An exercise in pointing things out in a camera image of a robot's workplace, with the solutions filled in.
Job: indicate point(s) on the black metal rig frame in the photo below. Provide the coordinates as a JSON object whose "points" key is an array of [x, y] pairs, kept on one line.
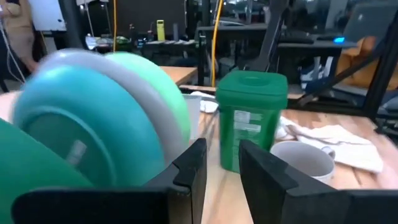
{"points": [[382, 77]]}

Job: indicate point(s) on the green Cascade detergent tub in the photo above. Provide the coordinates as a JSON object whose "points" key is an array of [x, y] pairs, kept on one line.
{"points": [[252, 124]]}

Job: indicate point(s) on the white striped dish towel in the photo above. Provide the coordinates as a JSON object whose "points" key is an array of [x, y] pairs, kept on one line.
{"points": [[335, 143]]}

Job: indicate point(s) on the beige floral mug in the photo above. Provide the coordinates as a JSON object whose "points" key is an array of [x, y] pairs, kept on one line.
{"points": [[301, 158]]}

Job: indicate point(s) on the white plastic cutlery bin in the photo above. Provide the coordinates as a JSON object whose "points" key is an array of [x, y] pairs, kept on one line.
{"points": [[192, 115]]}

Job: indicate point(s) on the grey laptop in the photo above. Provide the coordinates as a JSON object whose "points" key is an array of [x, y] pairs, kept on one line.
{"points": [[370, 21]]}

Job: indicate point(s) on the white board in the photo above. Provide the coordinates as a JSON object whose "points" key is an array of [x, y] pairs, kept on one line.
{"points": [[46, 14]]}

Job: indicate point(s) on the dark green plate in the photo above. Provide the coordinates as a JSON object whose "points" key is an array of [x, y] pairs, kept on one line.
{"points": [[25, 168]]}

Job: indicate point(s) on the yellow green bottle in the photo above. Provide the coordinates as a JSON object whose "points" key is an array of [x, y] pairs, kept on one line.
{"points": [[160, 30]]}

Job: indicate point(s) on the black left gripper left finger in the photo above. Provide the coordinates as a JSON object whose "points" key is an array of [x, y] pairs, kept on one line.
{"points": [[109, 208]]}

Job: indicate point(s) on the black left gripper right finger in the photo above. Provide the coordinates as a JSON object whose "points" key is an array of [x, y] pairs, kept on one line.
{"points": [[295, 205]]}

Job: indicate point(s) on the light wood desk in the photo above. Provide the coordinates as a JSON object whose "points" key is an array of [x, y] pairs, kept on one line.
{"points": [[180, 74]]}

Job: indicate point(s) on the orange cloth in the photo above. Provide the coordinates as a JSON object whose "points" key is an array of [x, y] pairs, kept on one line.
{"points": [[351, 65]]}

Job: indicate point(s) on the teal plate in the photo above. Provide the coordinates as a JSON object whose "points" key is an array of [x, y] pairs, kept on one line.
{"points": [[93, 118]]}

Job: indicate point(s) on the light green plate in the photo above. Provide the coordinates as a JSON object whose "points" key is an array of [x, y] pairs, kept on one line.
{"points": [[161, 87]]}

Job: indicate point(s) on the grey plate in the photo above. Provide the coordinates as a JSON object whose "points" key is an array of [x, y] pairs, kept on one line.
{"points": [[146, 96]]}

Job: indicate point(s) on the person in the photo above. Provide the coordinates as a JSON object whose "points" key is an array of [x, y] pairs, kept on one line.
{"points": [[20, 34]]}

